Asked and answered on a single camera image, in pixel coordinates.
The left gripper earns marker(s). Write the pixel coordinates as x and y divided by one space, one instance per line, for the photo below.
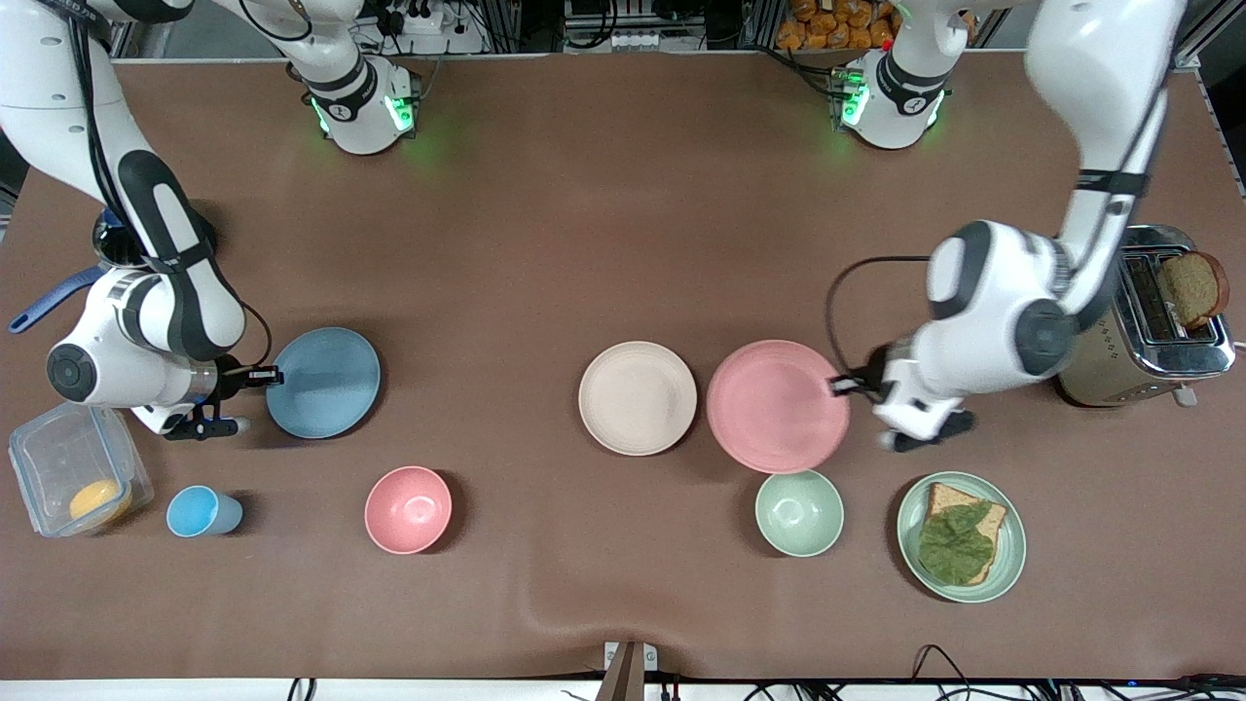
873 374

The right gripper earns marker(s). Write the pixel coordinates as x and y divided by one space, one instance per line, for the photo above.
231 378

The blue plate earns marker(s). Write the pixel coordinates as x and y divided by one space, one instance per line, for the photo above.
326 382

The pink plate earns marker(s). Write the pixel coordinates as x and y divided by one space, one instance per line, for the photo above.
776 407

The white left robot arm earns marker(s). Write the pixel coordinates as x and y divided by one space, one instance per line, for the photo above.
1012 312

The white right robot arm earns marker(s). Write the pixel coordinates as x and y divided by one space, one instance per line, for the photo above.
175 292

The green bowl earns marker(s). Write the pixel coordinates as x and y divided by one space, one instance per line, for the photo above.
799 512

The toast slice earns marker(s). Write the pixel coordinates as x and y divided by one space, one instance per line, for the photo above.
949 497

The blue cup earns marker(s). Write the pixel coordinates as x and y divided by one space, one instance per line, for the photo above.
195 511

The glass lid blue knob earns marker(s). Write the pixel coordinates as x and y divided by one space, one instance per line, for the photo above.
115 248

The green lettuce leaf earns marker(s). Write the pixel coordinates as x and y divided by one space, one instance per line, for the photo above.
956 550

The pink bowl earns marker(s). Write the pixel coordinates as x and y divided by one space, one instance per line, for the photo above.
408 509

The yellow orange food piece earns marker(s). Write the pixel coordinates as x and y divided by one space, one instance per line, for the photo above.
99 499

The beige plate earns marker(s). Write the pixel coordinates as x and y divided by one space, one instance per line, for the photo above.
638 397

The clear plastic container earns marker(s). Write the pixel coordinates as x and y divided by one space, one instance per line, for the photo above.
58 458

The green plate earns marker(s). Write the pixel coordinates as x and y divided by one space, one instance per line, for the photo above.
1012 555

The brown table cloth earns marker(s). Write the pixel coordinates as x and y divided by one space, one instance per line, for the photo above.
623 243

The silver beige toaster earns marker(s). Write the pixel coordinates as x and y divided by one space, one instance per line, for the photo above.
1149 341

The brown bread slice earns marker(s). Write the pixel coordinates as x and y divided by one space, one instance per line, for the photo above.
1192 287

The bag of orange buns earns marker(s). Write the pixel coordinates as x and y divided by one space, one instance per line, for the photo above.
837 24

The white power strip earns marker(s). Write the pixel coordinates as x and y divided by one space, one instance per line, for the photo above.
414 19

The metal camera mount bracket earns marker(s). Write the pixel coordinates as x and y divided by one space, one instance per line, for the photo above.
628 667

